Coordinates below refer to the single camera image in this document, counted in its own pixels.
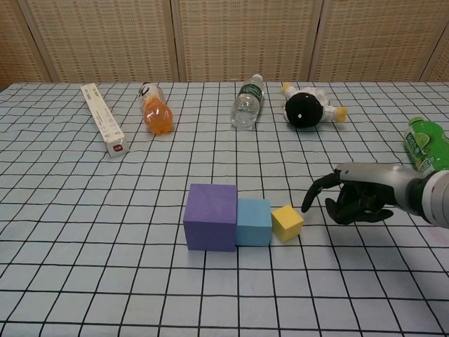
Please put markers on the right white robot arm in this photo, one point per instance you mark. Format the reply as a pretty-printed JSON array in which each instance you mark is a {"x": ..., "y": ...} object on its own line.
[{"x": 435, "y": 196}]

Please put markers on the green soda bottle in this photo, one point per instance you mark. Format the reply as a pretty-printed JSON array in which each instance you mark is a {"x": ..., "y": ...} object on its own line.
[{"x": 424, "y": 144}]

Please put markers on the purple cube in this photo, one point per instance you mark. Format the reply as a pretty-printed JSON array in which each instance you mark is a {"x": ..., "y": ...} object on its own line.
[{"x": 210, "y": 219}]

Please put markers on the long white cardboard box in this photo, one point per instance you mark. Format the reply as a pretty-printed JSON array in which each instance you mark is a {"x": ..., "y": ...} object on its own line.
[{"x": 103, "y": 117}]

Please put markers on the light blue cube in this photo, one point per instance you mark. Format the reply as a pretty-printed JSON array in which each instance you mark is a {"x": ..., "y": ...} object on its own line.
[{"x": 253, "y": 223}]

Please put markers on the small yellow cube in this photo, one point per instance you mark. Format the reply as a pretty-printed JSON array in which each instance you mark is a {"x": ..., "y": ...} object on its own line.
[{"x": 287, "y": 223}]

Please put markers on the clear water bottle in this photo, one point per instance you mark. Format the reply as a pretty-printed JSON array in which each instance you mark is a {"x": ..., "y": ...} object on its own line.
[{"x": 246, "y": 105}]

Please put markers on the bamboo folding screen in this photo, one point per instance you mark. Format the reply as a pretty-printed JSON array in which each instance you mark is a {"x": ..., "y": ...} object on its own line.
[{"x": 228, "y": 38}]

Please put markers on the plush doll with black head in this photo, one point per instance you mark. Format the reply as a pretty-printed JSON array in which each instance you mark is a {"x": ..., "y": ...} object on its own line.
[{"x": 303, "y": 110}]

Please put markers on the orange juice bottle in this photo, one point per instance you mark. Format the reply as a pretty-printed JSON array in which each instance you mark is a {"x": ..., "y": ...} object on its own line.
[{"x": 158, "y": 116}]

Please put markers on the light blue checkered tablecloth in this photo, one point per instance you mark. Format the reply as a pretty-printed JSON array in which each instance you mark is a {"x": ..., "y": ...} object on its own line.
[{"x": 105, "y": 245}]

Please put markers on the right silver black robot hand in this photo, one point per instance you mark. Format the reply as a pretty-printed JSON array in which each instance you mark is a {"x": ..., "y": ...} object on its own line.
[{"x": 379, "y": 175}]

